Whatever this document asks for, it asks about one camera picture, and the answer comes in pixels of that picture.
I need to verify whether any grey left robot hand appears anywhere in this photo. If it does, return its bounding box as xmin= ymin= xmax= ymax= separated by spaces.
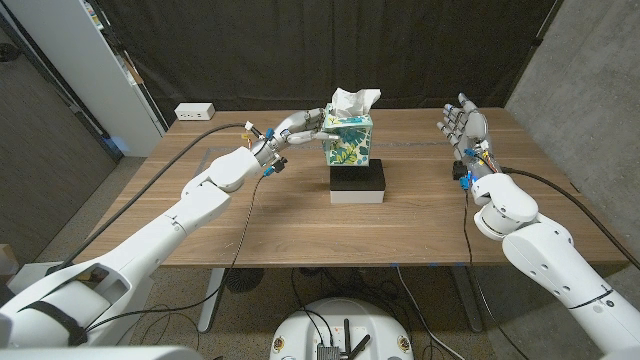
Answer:
xmin=249 ymin=107 xmax=346 ymax=166

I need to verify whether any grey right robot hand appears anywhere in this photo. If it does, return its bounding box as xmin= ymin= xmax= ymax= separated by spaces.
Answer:
xmin=436 ymin=92 xmax=501 ymax=181

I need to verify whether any teal floral tissue box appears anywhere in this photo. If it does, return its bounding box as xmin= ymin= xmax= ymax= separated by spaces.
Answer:
xmin=322 ymin=103 xmax=375 ymax=168

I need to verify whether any white tissue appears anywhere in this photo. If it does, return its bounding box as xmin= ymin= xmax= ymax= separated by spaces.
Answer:
xmin=331 ymin=87 xmax=382 ymax=119

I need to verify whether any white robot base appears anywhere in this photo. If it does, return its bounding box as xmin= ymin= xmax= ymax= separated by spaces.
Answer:
xmin=269 ymin=297 xmax=415 ymax=360

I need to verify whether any black box with white base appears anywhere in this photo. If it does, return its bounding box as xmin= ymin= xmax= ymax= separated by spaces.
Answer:
xmin=329 ymin=158 xmax=387 ymax=205

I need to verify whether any grey router box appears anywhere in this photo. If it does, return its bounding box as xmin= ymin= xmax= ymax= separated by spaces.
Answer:
xmin=316 ymin=342 xmax=342 ymax=360

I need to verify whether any brown cardboard box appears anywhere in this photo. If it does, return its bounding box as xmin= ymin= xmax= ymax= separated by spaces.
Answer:
xmin=0 ymin=243 xmax=20 ymax=289

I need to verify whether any black backdrop curtain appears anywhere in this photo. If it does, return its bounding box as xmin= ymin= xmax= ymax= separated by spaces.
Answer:
xmin=97 ymin=0 xmax=559 ymax=126

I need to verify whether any white power strip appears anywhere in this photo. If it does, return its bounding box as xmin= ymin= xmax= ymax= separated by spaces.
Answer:
xmin=173 ymin=102 xmax=217 ymax=122

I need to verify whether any black round floor disc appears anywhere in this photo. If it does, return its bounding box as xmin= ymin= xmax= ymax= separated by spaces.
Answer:
xmin=223 ymin=268 xmax=265 ymax=294

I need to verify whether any grey table leg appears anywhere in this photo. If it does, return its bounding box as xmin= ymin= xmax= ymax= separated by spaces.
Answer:
xmin=449 ymin=264 xmax=485 ymax=334

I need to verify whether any white table leg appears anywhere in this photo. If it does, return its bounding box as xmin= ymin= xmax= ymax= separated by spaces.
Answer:
xmin=197 ymin=267 xmax=226 ymax=334

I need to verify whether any white cabinet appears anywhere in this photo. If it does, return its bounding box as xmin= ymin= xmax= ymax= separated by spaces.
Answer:
xmin=2 ymin=0 xmax=166 ymax=159

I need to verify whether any white robot torso edge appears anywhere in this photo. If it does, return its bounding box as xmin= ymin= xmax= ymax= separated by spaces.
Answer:
xmin=0 ymin=345 xmax=204 ymax=360

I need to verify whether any white device with blue pads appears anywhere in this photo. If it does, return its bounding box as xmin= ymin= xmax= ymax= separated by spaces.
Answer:
xmin=7 ymin=260 xmax=66 ymax=296

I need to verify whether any right wrist coloured wire bundle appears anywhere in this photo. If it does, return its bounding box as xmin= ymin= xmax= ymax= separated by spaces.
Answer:
xmin=464 ymin=142 xmax=501 ymax=174

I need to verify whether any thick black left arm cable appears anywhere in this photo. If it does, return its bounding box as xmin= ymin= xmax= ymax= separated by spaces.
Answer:
xmin=47 ymin=122 xmax=249 ymax=277

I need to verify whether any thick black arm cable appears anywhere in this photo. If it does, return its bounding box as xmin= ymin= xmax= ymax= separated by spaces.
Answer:
xmin=47 ymin=122 xmax=249 ymax=277
xmin=499 ymin=167 xmax=640 ymax=271

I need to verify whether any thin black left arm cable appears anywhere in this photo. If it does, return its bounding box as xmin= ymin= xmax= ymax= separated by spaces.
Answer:
xmin=84 ymin=174 xmax=266 ymax=334

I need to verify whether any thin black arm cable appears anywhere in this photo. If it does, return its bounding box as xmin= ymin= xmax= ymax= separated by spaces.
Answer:
xmin=84 ymin=174 xmax=266 ymax=334
xmin=462 ymin=187 xmax=531 ymax=360

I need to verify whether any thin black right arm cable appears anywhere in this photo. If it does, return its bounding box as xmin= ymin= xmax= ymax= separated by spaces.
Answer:
xmin=462 ymin=187 xmax=531 ymax=360

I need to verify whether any black backdrop frame pole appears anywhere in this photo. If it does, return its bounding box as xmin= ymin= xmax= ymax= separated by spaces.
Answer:
xmin=502 ymin=0 xmax=566 ymax=109

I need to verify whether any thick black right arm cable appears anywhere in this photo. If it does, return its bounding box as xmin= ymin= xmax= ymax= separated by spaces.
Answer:
xmin=499 ymin=167 xmax=640 ymax=271

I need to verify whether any white floor cable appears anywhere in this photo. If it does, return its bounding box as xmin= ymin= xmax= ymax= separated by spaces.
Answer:
xmin=396 ymin=265 xmax=466 ymax=360

